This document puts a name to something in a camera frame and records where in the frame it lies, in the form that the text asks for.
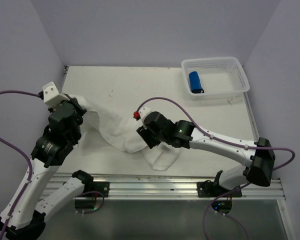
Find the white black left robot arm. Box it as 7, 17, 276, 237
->
0, 96, 94, 240

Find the white towel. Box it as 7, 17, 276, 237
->
70, 94, 181, 171

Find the aluminium rail frame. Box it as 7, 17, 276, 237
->
9, 65, 297, 240

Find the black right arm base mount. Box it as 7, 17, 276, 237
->
196, 180, 230, 198

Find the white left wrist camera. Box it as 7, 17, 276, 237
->
42, 81, 68, 108

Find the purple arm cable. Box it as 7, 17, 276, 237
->
0, 90, 106, 240
136, 97, 296, 240

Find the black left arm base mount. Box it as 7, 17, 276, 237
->
83, 181, 110, 198

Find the white plastic basket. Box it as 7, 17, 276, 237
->
181, 56, 250, 101

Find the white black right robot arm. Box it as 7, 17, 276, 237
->
133, 111, 275, 197

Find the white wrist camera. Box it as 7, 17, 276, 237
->
133, 106, 152, 122
42, 81, 68, 108

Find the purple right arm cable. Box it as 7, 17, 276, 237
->
136, 97, 296, 240

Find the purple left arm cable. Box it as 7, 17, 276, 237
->
0, 90, 106, 240

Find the blue towel with black trim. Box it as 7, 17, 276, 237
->
188, 71, 205, 94

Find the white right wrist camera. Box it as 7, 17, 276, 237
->
133, 106, 152, 122

